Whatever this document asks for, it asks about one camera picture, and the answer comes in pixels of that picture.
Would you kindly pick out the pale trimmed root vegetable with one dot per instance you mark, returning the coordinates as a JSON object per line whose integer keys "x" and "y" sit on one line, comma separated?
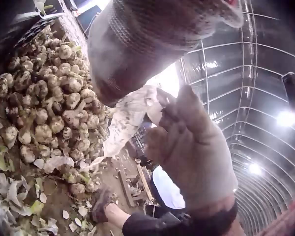
{"x": 130, "y": 118}

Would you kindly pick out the black wrist band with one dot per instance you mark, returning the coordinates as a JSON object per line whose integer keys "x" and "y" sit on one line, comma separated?
{"x": 218, "y": 217}

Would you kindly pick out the black plastic crate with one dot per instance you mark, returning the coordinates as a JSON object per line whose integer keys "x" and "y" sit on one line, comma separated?
{"x": 142, "y": 142}
{"x": 36, "y": 22}

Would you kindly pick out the low wooden stool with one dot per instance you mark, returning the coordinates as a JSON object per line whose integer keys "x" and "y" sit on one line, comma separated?
{"x": 135, "y": 186}

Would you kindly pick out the person's left thumb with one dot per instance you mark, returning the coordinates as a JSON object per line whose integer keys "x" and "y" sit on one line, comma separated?
{"x": 232, "y": 14}

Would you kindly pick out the person's right hand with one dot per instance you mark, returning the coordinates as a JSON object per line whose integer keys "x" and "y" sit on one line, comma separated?
{"x": 196, "y": 152}

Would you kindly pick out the bright hanging lamp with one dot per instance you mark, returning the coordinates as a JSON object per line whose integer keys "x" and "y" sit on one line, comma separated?
{"x": 286, "y": 118}

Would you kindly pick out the scattered pale leaf trimmings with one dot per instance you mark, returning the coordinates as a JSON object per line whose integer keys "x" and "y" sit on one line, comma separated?
{"x": 19, "y": 196}

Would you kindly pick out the white bucket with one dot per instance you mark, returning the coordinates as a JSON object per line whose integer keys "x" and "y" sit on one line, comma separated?
{"x": 168, "y": 189}

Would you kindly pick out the person's left hand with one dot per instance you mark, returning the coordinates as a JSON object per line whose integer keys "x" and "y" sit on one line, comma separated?
{"x": 147, "y": 36}

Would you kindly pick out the greenhouse tunnel metal frame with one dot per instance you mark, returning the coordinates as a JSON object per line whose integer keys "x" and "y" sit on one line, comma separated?
{"x": 260, "y": 98}

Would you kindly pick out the person's legs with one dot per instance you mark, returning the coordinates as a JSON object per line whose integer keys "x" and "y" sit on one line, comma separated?
{"x": 137, "y": 221}

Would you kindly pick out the person's right fingers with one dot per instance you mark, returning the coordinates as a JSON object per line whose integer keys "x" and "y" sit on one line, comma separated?
{"x": 177, "y": 115}

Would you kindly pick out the person's left fingers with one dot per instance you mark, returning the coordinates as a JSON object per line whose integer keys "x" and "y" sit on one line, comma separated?
{"x": 118, "y": 73}

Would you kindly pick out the pile of muddy root vegetables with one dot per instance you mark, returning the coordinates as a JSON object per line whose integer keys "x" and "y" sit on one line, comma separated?
{"x": 49, "y": 98}

